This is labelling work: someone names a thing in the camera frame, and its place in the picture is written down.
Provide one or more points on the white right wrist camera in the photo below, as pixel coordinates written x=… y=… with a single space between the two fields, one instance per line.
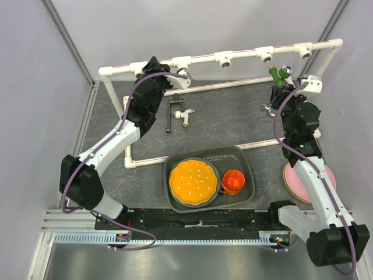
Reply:
x=313 y=87

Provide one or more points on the aluminium frame post right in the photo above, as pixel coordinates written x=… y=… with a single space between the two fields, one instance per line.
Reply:
x=335 y=17

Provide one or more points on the dark grey plastic tray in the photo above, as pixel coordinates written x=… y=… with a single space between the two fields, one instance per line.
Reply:
x=222 y=160

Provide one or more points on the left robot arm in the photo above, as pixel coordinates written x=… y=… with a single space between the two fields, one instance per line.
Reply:
x=80 y=178

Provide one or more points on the grey plate under yellow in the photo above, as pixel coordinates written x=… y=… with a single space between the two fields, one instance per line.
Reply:
x=215 y=186

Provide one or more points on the yellow dotted plate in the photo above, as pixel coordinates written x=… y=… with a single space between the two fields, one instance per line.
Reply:
x=193 y=181

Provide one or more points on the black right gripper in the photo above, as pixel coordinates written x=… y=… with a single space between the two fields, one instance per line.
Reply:
x=277 y=91

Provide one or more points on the light blue cable duct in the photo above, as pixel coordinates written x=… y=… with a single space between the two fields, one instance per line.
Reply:
x=113 y=238

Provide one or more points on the aluminium frame post left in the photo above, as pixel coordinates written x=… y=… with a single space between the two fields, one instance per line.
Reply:
x=67 y=39

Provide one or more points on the white plastic faucet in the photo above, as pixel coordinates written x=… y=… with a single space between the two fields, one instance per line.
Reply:
x=184 y=115

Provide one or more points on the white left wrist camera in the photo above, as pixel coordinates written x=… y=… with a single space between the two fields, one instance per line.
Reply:
x=182 y=81

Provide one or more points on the green plastic water faucet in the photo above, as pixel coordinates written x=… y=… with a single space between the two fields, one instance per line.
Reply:
x=281 y=76

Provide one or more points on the aluminium frame post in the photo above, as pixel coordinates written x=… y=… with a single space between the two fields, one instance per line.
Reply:
x=335 y=17
x=67 y=39

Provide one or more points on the chrome metal faucet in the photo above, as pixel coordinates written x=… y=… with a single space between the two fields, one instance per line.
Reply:
x=268 y=109

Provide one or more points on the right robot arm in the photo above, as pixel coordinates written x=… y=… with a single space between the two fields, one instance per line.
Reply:
x=334 y=237

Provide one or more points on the orange mug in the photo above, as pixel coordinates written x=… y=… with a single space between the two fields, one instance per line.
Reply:
x=232 y=183

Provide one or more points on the dark bronze faucet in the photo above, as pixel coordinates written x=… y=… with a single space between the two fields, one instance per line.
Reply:
x=176 y=101

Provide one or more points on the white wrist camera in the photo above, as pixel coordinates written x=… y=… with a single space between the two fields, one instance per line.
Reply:
x=182 y=81
x=313 y=87

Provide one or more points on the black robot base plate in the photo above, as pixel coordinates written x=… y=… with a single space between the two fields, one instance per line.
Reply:
x=149 y=219

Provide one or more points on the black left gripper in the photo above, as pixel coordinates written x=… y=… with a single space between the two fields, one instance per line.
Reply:
x=154 y=66

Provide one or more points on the green plate under pink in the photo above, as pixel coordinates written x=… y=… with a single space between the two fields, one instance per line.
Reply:
x=295 y=187

